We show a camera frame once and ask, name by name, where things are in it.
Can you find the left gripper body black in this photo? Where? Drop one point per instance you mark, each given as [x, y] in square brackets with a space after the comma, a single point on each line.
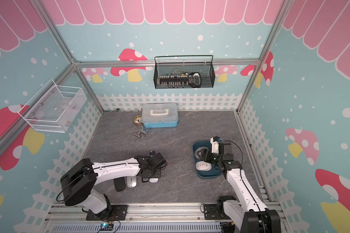
[156, 173]

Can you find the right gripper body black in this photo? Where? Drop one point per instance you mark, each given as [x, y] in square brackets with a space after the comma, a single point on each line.
[214, 158]

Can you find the silver mouse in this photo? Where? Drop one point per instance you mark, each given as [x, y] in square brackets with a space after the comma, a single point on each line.
[131, 181]

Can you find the black mouse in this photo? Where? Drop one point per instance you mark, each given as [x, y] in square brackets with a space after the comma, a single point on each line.
[119, 184]

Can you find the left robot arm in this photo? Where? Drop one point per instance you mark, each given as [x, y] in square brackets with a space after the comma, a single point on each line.
[78, 183]

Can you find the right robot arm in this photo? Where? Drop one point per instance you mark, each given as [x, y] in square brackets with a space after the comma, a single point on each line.
[248, 213]

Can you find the teal storage box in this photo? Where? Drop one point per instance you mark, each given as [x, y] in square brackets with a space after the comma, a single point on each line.
[214, 171]

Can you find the blue box clear lid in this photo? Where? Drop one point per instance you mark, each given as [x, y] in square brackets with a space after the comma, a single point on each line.
[160, 115]

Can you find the metal tap fitting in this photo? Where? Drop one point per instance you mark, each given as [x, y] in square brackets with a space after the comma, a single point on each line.
[141, 132]

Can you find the green led circuit board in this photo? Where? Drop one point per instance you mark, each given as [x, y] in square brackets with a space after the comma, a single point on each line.
[106, 227]

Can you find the socket set in basket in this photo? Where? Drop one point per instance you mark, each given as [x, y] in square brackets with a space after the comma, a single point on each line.
[184, 80]

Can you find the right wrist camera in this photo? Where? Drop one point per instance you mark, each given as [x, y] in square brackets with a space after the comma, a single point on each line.
[215, 144]

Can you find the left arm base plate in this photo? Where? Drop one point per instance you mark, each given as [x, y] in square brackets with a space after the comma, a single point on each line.
[113, 212]

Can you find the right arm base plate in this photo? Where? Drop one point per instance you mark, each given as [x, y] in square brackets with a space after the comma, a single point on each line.
[212, 212]

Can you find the black wire basket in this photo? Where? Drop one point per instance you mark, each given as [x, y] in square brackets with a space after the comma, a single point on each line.
[186, 71]

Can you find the white wire basket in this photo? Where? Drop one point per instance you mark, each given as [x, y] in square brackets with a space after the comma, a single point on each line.
[53, 108]

